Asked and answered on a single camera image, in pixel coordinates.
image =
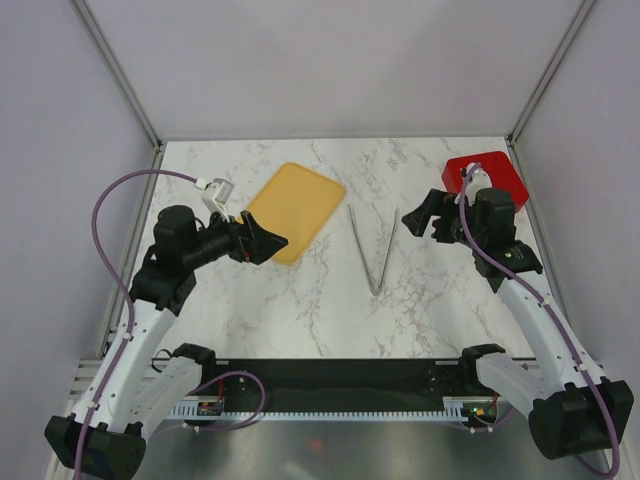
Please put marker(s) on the aluminium frame post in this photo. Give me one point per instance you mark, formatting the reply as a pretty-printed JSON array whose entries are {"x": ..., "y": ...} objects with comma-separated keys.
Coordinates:
[
  {"x": 560, "y": 53},
  {"x": 112, "y": 64}
]

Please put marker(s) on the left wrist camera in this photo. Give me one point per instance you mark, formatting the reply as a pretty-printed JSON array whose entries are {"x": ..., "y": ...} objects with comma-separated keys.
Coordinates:
[{"x": 215, "y": 194}]

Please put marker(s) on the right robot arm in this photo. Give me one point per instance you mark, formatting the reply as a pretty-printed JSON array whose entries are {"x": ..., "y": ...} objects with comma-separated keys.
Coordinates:
[{"x": 571, "y": 407}]

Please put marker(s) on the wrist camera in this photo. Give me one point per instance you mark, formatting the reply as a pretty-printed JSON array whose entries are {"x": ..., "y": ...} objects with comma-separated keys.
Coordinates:
[
  {"x": 215, "y": 194},
  {"x": 476, "y": 179}
]

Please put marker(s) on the red box lid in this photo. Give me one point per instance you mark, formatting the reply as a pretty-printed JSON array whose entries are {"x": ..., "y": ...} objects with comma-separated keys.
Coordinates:
[{"x": 499, "y": 168}]

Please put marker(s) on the yellow plastic tray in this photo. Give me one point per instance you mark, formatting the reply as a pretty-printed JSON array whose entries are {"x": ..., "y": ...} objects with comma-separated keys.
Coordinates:
[{"x": 296, "y": 203}]

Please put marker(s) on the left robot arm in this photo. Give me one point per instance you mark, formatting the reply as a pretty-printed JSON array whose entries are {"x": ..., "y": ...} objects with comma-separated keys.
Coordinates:
[{"x": 107, "y": 432}]

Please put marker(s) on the metal tongs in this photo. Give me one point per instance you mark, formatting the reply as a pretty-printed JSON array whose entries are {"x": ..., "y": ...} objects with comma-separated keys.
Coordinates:
[{"x": 374, "y": 249}]

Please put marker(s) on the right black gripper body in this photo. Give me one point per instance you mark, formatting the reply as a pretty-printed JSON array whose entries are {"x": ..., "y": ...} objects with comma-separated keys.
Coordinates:
[{"x": 449, "y": 228}]

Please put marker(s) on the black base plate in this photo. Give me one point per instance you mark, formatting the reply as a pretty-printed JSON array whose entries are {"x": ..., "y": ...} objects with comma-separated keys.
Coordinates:
[{"x": 353, "y": 385}]

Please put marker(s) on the white cable duct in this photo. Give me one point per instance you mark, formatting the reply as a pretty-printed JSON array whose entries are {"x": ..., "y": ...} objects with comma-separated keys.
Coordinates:
[{"x": 447, "y": 410}]

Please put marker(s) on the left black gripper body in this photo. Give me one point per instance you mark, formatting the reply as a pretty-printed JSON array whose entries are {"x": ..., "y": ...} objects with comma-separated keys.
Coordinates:
[{"x": 237, "y": 246}]

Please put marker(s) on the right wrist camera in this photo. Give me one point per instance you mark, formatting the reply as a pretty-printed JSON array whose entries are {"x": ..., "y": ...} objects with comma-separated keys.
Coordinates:
[{"x": 476, "y": 179}]

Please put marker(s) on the right aluminium frame post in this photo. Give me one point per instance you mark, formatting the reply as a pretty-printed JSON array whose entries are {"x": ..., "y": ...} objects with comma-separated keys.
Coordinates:
[{"x": 560, "y": 53}]

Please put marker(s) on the left aluminium frame post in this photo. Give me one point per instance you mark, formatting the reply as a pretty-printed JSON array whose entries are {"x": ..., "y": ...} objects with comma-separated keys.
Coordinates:
[{"x": 112, "y": 64}]

